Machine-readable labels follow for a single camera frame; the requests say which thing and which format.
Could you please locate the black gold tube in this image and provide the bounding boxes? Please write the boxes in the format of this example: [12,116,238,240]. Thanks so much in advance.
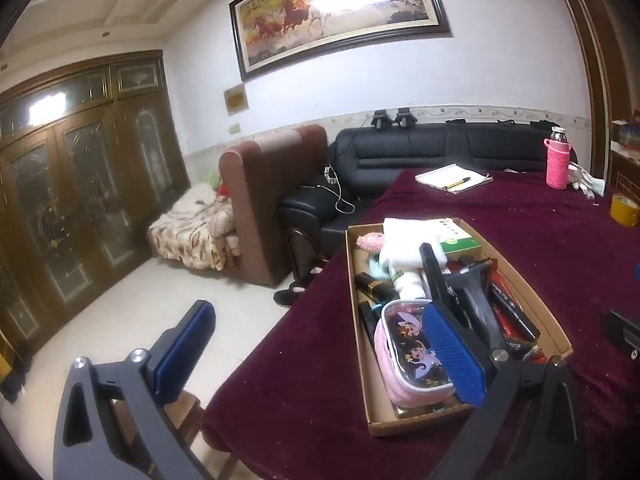
[355,271,398,301]

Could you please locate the wooden glass cabinet doors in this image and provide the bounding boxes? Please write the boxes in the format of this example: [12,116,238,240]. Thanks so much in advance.
[0,49,191,361]

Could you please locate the white notebook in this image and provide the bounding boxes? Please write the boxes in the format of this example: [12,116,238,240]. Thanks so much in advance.
[415,162,493,195]

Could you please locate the white medicine bottle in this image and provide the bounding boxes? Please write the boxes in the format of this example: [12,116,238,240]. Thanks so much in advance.
[390,265,431,306]

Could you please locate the white charging cable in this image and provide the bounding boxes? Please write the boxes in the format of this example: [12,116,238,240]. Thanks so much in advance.
[300,165,357,213]

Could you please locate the framed horse painting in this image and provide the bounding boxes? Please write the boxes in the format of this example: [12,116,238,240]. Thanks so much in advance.
[229,0,455,82]

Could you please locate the small wall plaque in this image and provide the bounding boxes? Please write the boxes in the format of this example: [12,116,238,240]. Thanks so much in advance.
[223,84,249,116]

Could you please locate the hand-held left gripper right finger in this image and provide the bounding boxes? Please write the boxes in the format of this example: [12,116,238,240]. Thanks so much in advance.
[421,301,586,480]

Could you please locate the clear cartoon pouch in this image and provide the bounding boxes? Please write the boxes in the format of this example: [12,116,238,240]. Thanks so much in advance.
[380,299,476,408]

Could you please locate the yellow tape roll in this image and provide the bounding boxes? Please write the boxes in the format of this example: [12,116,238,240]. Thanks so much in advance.
[610,192,640,228]

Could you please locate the wooden door frame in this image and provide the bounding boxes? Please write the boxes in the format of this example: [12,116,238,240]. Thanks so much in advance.
[545,0,621,181]

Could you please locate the red snack packet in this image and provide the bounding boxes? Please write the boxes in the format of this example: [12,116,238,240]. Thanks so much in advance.
[447,255,546,363]

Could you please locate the floral blanket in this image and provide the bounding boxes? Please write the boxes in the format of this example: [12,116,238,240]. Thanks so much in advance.
[147,182,241,272]

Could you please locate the wooden sideboard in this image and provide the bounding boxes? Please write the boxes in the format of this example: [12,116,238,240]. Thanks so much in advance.
[607,110,640,201]

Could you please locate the pink sleeved bottle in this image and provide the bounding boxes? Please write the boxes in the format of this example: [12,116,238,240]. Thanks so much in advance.
[544,126,572,190]

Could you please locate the white cloth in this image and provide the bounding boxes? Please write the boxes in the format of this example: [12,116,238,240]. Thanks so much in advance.
[570,162,607,201]

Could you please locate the cardboard box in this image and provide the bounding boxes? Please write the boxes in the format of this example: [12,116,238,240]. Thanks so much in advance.
[345,217,573,437]

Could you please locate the teal tissue packet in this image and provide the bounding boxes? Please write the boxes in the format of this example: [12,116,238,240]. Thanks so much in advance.
[367,255,393,281]

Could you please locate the brown armchair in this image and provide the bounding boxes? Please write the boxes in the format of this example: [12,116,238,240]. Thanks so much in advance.
[220,124,330,288]

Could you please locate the green white medicine box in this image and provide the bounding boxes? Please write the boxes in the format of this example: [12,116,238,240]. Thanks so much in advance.
[430,217,483,261]

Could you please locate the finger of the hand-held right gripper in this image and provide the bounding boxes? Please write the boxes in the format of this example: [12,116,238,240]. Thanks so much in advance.
[601,309,640,357]

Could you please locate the black leather sofa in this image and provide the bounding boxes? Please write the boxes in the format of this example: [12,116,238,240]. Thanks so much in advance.
[277,120,578,266]

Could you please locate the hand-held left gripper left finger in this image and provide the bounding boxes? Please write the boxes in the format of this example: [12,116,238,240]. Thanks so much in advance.
[52,299,217,480]

